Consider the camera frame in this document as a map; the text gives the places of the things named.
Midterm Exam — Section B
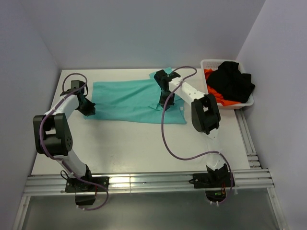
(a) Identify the teal t shirt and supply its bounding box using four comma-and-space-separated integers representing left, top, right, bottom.
83, 67, 188, 125

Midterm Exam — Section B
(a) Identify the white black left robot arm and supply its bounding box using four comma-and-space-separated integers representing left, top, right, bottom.
33, 80, 95, 191

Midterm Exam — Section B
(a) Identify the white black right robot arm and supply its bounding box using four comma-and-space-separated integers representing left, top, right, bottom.
153, 68, 234, 187

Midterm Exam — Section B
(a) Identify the white perforated plastic basket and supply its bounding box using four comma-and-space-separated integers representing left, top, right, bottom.
201, 59, 254, 110

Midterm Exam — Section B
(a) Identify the orange t shirt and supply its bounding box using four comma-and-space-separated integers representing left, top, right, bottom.
204, 69, 240, 106

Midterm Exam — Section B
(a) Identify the black t shirt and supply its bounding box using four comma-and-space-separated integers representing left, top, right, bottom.
206, 61, 255, 103

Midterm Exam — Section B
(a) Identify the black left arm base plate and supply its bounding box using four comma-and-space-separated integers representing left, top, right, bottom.
65, 176, 109, 193

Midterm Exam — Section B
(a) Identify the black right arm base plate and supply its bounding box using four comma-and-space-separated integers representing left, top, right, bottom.
189, 172, 235, 189

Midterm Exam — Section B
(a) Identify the aluminium table frame rail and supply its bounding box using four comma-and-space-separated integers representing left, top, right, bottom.
13, 109, 289, 230

